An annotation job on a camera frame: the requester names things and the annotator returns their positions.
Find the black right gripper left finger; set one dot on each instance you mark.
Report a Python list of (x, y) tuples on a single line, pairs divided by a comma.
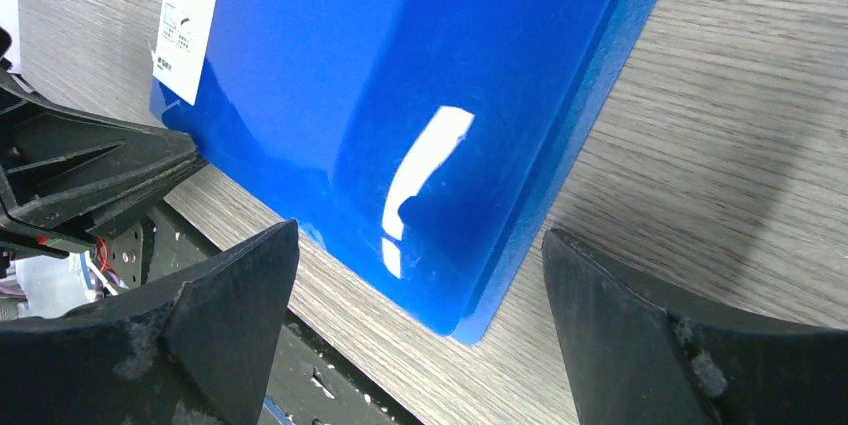
[(193, 347)]

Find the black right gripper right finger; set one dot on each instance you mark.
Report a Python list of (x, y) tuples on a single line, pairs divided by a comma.
[(641, 350)]

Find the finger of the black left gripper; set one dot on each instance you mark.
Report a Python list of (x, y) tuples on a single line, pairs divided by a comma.
[(59, 163)]

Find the blue clip file folder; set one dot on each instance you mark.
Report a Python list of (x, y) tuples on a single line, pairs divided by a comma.
[(421, 143)]

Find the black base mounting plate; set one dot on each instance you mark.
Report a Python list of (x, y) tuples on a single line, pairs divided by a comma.
[(310, 382)]

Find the left white paper stack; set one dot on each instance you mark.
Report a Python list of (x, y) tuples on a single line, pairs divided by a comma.
[(10, 36)]

